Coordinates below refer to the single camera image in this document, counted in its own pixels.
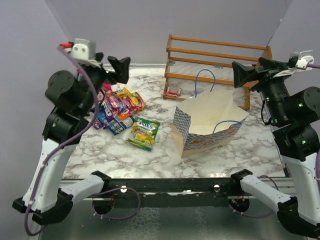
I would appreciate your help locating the pink chips bag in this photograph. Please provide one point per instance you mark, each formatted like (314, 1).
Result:
(103, 92)

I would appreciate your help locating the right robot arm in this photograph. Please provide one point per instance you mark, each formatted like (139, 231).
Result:
(296, 140)

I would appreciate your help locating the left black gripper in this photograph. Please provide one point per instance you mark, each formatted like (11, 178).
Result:
(121, 67)

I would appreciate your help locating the blue snack packet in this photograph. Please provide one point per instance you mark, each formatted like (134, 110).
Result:
(115, 125)

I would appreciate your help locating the green snack packet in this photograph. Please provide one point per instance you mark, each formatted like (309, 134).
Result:
(143, 133)

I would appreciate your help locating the blue checkered paper bag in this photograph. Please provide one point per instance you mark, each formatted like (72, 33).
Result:
(205, 121)

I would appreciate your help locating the yellow M&M's packet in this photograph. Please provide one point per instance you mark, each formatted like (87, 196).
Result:
(122, 92)

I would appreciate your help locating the wooden rack shelf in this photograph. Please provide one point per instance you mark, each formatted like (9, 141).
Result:
(185, 68)

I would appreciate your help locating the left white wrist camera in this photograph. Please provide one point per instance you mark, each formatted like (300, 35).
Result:
(82, 50)

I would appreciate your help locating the purple M&M's packet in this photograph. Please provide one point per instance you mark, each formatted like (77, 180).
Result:
(98, 124)

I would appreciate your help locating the orange Fox's candy packet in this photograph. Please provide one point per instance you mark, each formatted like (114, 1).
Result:
(133, 103)

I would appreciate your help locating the small white red box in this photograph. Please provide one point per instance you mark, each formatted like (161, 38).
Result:
(179, 91)

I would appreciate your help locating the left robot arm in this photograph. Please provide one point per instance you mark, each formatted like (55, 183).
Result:
(73, 99)

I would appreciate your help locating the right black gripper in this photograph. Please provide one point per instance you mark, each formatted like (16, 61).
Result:
(242, 74)

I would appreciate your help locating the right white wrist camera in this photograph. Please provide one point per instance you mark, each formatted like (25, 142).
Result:
(298, 63)

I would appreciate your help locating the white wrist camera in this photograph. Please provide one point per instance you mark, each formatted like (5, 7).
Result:
(298, 63)
(82, 50)

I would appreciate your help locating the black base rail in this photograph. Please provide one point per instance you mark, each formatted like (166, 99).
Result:
(170, 192)

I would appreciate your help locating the purple Fox's berries packet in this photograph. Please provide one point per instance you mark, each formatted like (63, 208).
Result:
(114, 103)

